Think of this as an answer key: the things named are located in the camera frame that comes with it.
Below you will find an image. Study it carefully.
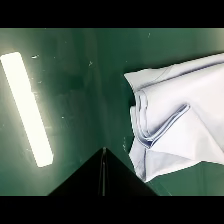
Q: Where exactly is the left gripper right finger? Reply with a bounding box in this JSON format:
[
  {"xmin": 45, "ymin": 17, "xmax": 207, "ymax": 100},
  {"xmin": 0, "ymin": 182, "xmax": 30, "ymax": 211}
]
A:
[{"xmin": 104, "ymin": 146, "xmax": 159, "ymax": 197}]

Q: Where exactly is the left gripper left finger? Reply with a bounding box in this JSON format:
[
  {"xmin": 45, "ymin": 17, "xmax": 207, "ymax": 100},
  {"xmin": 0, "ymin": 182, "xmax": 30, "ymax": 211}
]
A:
[{"xmin": 48, "ymin": 147, "xmax": 105, "ymax": 197}]

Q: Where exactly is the white shirt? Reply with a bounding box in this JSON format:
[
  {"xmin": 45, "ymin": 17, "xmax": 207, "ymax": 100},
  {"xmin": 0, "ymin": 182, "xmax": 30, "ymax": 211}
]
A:
[{"xmin": 123, "ymin": 52, "xmax": 224, "ymax": 183}]

